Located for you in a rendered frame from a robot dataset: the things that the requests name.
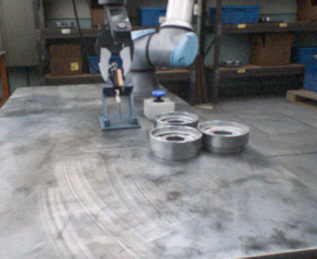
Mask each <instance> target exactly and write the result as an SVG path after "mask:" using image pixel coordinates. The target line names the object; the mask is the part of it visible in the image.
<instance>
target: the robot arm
mask: <svg viewBox="0 0 317 259"><path fill-rule="evenodd" d="M123 4H126V0H99V5H103V6H104V12H105V23H104V24H98V33H99V35H98V39H97V41H96V54H97V57H98V62H99V67H100V70H101V73H102V74H103V78H104V79H105V81H106V78H109V74H108V70H109V64H108V62H109V60H110V51H109V50H108V49H107V48H106V45H108V48H110V46H111V45H119V47H123V48H122V49H121V50H120V51H119V55H120V58H121V59H122V61H123V64H122V67H123V85H124V83H125V81H126V78H127V77H128V79H127V83H126V84H130V83H133V84H134V87H133V91H132V92H133V97H148V96H152V92H153V91H154V90H160V84H159V82H158V80H157V74H156V66H159V67H170V68H174V69H177V68H186V67H188V66H189V65H190V64H191V63H192V62H193V61H194V58H195V56H196V54H197V48H198V44H197V43H198V39H197V36H196V35H195V34H194V29H193V28H192V27H191V13H192V9H193V4H194V0H169V2H168V6H167V14H166V19H165V22H164V23H163V24H162V25H161V26H160V31H159V33H157V32H156V30H155V29H148V30H143V31H137V32H131V24H130V21H129V19H128V17H127V13H126V9H125V7H124V5H123Z"/></svg>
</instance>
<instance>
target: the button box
mask: <svg viewBox="0 0 317 259"><path fill-rule="evenodd" d="M143 107H144V115H145V116H146V117H147V118H148V120H149V121H152V120H153V117H154V116H155V115H157V114H159V113H164V112H172V111H174V103H173V102H172V101H170V100H169V99H160V100H157V99H144V100H143Z"/></svg>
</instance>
